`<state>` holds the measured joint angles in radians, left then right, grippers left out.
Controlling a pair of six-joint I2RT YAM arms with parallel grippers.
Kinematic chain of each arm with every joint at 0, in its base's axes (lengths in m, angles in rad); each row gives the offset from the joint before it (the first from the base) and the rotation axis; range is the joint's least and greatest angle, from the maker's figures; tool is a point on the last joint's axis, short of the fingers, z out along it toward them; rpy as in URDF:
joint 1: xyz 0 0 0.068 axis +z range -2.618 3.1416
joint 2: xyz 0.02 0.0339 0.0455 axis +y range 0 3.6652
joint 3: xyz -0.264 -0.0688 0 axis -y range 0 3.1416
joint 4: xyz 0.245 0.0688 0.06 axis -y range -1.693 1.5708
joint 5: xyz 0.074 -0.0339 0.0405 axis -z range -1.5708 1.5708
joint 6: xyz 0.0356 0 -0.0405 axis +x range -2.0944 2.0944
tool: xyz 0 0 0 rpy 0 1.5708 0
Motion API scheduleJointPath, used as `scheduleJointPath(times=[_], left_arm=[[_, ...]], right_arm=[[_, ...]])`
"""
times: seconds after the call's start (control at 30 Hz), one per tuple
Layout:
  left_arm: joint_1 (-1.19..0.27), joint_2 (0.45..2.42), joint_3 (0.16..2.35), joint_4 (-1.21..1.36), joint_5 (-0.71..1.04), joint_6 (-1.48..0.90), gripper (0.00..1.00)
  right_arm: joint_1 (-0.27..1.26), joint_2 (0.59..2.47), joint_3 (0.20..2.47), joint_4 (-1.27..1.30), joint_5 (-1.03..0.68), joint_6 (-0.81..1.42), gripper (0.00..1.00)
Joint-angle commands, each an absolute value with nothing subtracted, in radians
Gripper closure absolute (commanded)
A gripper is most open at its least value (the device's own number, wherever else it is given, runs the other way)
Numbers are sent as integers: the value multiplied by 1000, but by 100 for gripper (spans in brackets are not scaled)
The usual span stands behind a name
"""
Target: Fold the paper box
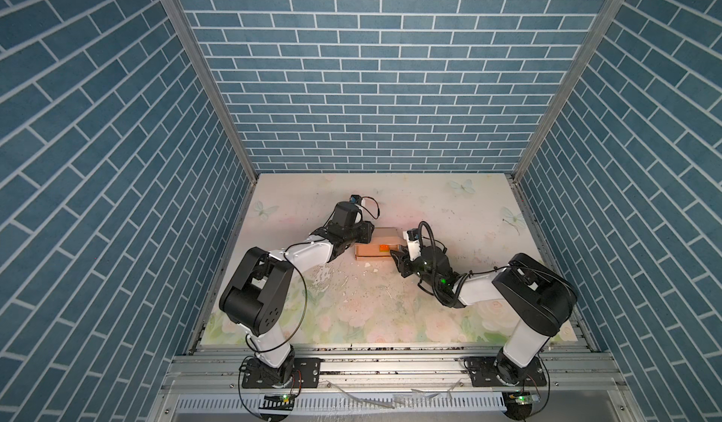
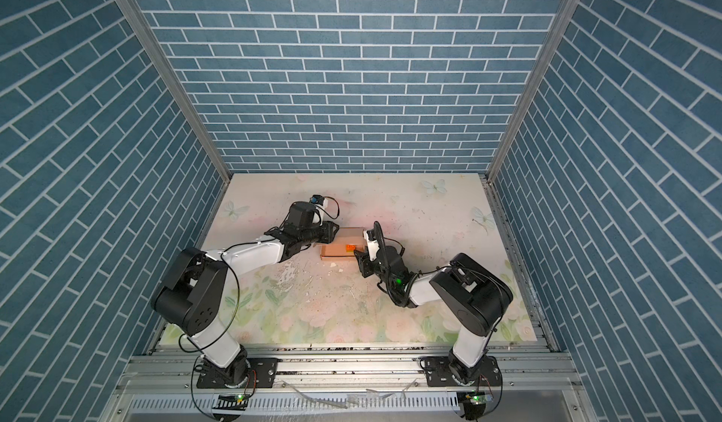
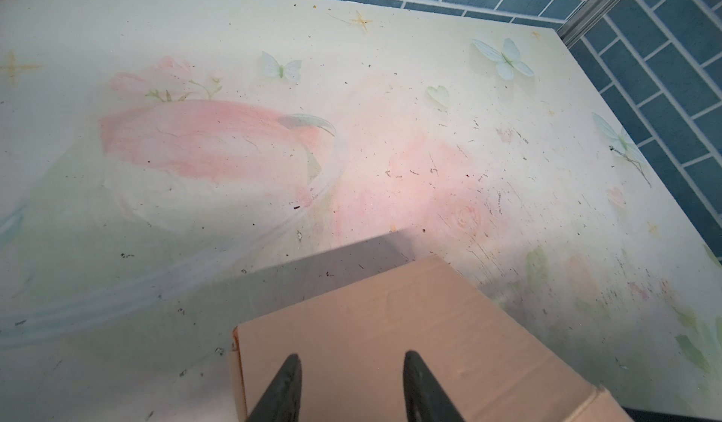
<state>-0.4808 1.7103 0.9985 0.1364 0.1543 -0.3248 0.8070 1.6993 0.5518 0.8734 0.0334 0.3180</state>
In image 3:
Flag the pink cardboard paper box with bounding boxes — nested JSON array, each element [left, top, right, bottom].
[[231, 257, 627, 421]]

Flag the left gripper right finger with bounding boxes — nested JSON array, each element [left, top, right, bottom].
[[402, 351, 464, 422]]

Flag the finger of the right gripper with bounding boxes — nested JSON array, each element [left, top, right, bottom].
[[622, 406, 721, 422]]

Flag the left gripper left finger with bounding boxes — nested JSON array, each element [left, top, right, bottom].
[[247, 354, 303, 422]]

